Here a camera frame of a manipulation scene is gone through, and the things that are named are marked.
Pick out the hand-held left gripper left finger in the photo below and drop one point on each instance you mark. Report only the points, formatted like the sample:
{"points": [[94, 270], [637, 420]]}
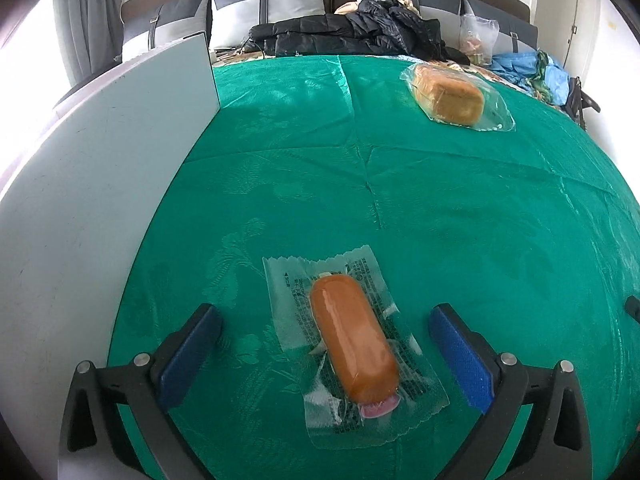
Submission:
{"points": [[192, 347]]}

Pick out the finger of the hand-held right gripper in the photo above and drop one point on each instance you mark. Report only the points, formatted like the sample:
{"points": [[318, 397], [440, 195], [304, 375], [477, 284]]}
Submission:
{"points": [[634, 309]]}

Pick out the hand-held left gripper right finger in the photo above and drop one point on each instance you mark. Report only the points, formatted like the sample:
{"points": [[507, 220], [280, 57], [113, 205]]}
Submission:
{"points": [[462, 355]]}

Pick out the sausage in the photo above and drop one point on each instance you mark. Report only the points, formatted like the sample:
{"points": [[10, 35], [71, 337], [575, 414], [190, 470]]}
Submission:
{"points": [[350, 335]]}

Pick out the white cardboard box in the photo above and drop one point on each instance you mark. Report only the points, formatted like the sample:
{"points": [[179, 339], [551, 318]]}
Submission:
{"points": [[100, 185]]}

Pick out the green tablecloth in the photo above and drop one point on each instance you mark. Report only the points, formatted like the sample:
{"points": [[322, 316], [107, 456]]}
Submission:
{"points": [[450, 210]]}

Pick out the dark bag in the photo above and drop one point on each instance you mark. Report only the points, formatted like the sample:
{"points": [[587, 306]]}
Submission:
{"points": [[575, 100]]}

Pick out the blue cloth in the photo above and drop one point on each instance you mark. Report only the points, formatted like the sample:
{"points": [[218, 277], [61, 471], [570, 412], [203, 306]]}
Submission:
{"points": [[555, 77]]}

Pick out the bread loaf in clear packet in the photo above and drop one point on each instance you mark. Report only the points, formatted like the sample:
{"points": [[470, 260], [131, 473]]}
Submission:
{"points": [[450, 95]]}

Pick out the floral bed sheet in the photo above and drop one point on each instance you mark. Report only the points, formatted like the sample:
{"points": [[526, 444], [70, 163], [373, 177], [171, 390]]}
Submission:
{"points": [[492, 76]]}

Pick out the clear plastic bag of food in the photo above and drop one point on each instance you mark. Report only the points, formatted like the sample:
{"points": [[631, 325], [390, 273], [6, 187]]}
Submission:
{"points": [[477, 35]]}

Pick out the black puffer jacket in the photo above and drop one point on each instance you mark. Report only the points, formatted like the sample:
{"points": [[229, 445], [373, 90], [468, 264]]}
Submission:
{"points": [[320, 27]]}

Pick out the grey curtain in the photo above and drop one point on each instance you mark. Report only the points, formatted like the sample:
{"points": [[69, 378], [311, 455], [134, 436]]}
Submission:
{"points": [[85, 20]]}

